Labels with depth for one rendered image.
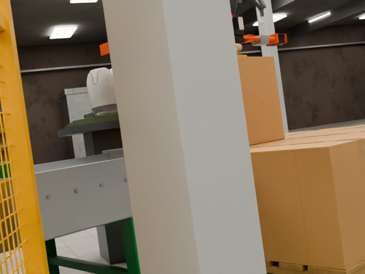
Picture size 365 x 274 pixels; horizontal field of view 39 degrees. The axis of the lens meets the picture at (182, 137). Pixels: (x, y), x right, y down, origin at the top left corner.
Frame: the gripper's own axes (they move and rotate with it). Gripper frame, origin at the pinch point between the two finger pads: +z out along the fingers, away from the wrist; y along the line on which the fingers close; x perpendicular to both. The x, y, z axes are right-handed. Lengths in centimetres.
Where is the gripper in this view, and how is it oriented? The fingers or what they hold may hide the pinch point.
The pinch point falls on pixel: (251, 24)
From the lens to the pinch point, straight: 276.0
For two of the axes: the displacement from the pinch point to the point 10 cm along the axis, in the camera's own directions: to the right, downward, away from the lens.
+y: 6.6, -0.8, -7.4
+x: 7.3, -1.1, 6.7
